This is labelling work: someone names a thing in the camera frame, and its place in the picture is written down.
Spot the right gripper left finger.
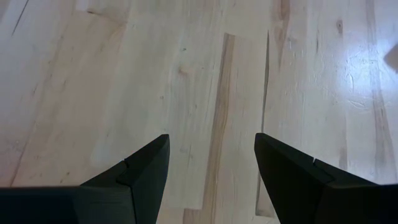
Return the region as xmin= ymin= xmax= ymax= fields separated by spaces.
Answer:
xmin=0 ymin=134 xmax=170 ymax=224

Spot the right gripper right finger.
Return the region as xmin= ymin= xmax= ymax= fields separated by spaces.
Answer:
xmin=254 ymin=133 xmax=398 ymax=224

